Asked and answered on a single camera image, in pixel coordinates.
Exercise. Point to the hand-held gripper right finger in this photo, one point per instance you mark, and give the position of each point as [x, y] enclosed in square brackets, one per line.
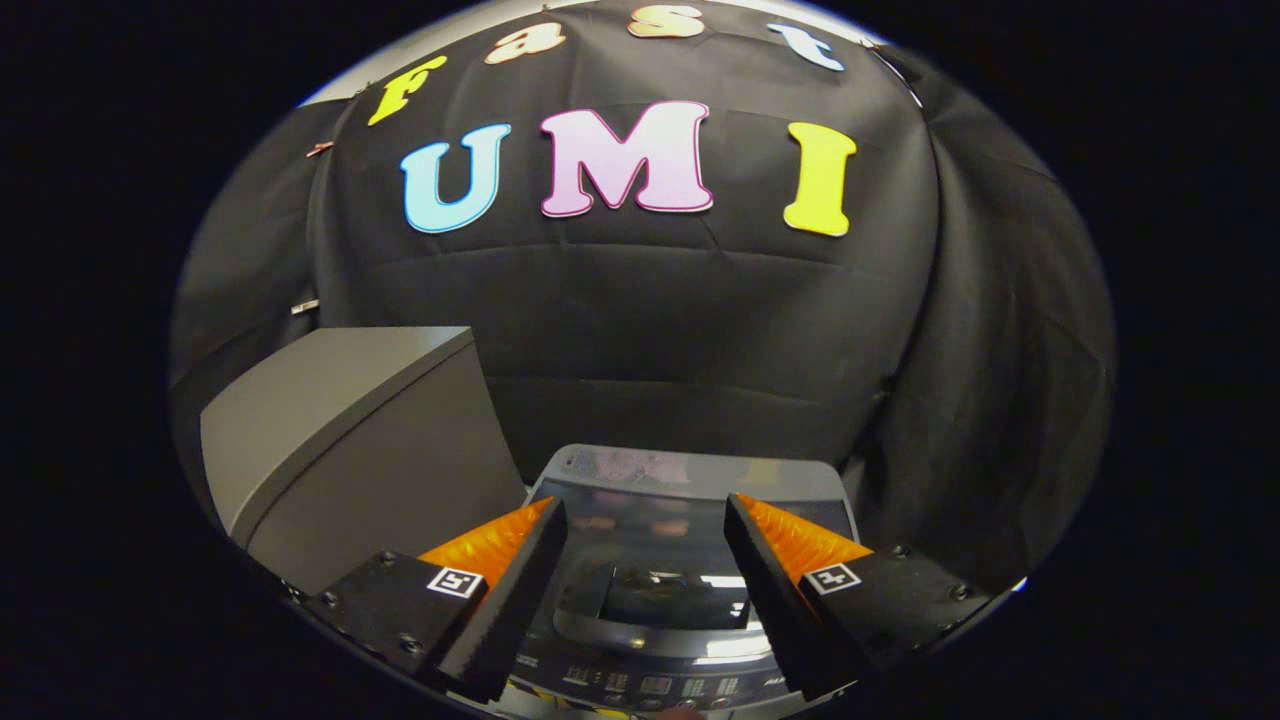
[765, 590]

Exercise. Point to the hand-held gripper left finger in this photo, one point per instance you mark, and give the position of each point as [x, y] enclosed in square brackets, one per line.
[520, 590]

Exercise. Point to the dark grey washing machine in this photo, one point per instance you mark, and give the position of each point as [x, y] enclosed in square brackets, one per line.
[650, 688]

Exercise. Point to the black backdrop cloth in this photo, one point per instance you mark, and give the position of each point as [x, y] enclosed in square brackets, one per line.
[650, 320]

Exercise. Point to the silver clip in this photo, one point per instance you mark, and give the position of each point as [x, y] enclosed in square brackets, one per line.
[305, 306]

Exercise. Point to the red clip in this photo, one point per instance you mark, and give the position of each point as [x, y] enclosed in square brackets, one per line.
[320, 148]

